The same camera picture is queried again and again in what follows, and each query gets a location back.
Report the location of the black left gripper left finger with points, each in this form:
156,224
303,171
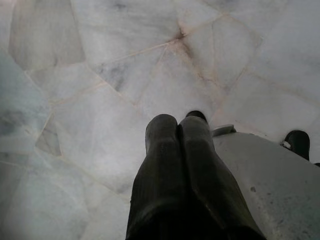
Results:
160,175

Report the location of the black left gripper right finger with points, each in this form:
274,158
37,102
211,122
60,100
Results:
207,175

